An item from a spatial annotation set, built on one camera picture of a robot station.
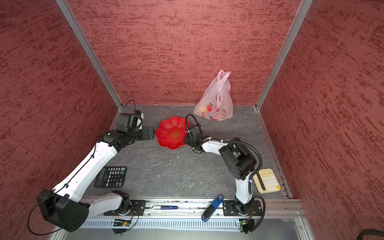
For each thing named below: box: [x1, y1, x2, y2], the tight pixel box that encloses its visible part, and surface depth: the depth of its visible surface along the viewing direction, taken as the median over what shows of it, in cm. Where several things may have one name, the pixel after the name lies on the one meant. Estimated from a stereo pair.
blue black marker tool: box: [201, 194, 225, 223], surface depth 75 cm
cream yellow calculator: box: [253, 168, 281, 194], surface depth 82 cm
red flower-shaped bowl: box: [155, 116, 190, 150], surface depth 105 cm
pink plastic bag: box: [193, 69, 234, 121], surface depth 105 cm
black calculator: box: [94, 166, 127, 188], surface depth 84 cm
